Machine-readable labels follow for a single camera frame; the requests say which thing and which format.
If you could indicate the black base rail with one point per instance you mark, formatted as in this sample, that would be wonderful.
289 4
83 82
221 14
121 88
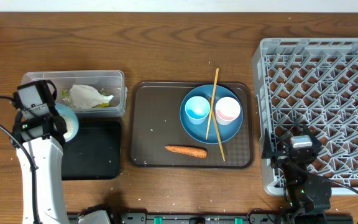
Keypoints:
252 218

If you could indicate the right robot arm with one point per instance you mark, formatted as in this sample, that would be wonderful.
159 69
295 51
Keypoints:
308 195

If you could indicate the wooden chopstick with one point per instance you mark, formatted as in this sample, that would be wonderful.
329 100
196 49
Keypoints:
218 134
212 103

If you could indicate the grey dishwasher rack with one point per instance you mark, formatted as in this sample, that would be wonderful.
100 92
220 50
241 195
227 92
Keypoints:
312 81

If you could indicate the light blue cup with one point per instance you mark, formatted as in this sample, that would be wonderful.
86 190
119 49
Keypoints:
197 109

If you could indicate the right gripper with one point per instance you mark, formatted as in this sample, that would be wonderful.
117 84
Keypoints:
316 145

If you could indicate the clear plastic bin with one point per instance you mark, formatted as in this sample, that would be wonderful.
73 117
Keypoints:
107 82

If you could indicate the dark blue plate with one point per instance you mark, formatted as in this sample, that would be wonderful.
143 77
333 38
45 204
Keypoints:
198 132

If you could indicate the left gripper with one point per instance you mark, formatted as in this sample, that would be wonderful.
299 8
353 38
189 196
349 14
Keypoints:
21 124

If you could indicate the white napkin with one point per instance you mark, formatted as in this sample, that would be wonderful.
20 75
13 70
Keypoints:
86 97

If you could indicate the brown serving tray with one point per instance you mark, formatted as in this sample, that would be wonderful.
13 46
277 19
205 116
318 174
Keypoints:
155 123

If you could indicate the black plastic tray bin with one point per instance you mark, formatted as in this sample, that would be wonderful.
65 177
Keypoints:
94 153

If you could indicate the white pink cup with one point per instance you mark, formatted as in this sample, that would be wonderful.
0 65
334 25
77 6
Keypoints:
227 109

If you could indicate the light blue rice bowl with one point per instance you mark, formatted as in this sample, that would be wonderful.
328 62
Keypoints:
71 120

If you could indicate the upper wooden chopstick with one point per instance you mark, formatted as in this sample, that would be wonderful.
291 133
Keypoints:
212 103

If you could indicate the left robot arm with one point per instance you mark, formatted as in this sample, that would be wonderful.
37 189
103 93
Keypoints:
38 139

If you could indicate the foil yellow snack wrapper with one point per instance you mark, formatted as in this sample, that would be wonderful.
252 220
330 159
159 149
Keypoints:
67 101

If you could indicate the lower wooden chopstick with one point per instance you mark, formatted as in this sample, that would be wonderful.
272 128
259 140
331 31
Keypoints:
218 134

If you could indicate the orange carrot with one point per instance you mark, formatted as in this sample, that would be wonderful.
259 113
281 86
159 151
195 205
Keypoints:
189 151

